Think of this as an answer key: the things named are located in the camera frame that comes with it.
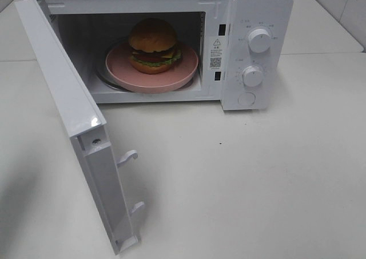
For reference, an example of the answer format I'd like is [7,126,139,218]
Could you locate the pink speckled plate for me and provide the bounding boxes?
[105,42,198,94]

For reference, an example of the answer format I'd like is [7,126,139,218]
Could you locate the burger with cheese and lettuce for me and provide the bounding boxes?
[128,18,182,74]

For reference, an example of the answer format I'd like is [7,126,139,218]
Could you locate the white microwave door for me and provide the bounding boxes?
[15,0,145,254]

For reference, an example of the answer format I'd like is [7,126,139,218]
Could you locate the white microwave oven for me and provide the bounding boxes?
[40,0,293,110]

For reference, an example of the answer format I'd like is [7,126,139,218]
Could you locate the upper white power knob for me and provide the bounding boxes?
[248,27,271,53]

